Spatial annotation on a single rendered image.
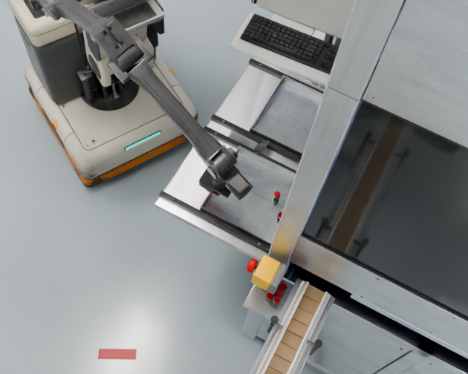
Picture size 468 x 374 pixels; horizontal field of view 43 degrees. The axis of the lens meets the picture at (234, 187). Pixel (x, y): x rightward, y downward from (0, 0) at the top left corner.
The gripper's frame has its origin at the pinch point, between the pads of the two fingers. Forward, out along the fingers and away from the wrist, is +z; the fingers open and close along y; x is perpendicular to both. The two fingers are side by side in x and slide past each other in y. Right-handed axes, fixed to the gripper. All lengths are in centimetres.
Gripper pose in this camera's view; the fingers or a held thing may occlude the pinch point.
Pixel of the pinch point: (214, 192)
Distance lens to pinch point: 186.6
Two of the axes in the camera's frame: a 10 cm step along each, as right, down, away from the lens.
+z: -1.7, 4.0, 9.0
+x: 4.8, -7.6, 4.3
